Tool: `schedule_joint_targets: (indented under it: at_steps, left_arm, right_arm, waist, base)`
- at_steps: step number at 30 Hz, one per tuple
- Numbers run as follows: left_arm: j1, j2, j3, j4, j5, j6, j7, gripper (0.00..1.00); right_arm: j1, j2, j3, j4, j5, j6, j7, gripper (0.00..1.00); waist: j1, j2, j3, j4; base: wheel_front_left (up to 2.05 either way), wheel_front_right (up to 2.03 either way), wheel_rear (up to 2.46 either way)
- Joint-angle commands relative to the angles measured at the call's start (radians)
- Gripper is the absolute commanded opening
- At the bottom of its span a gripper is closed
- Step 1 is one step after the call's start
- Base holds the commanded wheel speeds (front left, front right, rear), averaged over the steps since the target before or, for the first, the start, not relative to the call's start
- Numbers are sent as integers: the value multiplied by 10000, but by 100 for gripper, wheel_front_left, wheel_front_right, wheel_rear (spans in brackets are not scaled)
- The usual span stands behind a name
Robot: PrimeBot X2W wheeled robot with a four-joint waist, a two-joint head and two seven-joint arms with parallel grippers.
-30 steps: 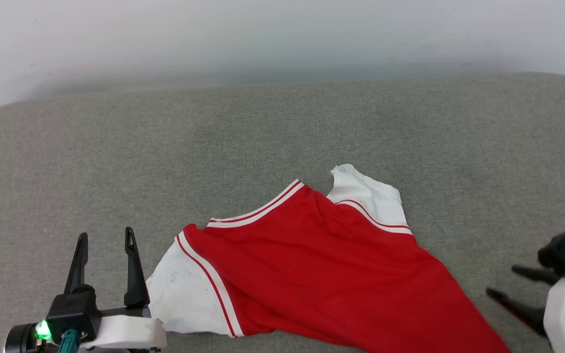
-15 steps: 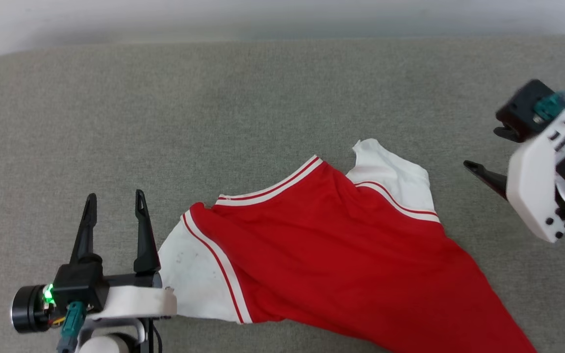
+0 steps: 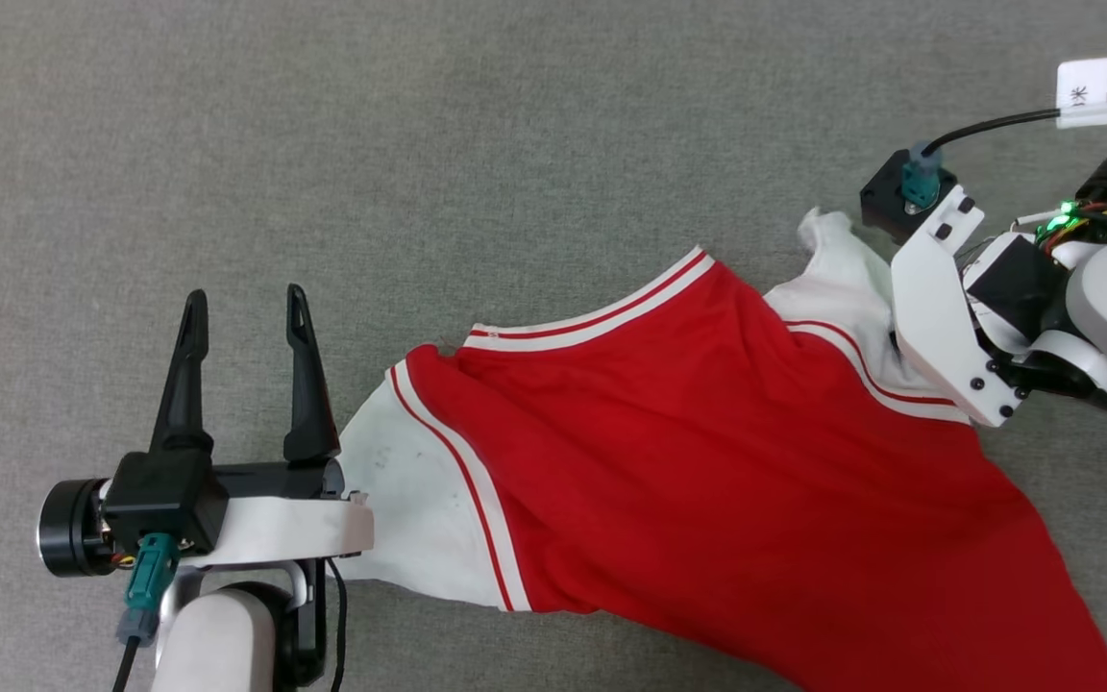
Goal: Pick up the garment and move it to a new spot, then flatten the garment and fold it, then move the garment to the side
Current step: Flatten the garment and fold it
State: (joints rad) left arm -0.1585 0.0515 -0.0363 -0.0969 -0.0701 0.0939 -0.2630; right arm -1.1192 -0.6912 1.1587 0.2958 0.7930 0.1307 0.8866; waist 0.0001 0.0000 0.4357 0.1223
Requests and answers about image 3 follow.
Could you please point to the teal left camera connector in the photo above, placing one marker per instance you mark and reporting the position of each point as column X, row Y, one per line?
column 150, row 581

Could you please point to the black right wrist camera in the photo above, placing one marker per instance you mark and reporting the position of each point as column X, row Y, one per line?
column 885, row 202

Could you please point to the teal right camera connector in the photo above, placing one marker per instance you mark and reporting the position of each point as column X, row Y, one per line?
column 921, row 183

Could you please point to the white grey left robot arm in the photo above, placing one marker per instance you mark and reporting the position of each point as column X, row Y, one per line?
column 217, row 644

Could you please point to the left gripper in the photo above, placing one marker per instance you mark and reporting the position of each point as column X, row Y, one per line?
column 73, row 529

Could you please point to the red and white t-shirt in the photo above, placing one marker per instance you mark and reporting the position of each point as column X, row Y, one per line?
column 707, row 461

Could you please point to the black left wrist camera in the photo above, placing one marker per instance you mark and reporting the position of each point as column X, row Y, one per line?
column 164, row 500

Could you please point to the white left camera bracket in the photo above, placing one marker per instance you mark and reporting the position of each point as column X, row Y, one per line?
column 284, row 529

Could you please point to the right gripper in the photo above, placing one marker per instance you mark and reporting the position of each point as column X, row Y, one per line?
column 1015, row 284

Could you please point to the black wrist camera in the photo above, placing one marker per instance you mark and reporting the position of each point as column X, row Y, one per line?
column 885, row 202
column 164, row 500

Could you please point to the teal camera connector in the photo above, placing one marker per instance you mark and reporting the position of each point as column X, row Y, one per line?
column 150, row 581
column 921, row 183

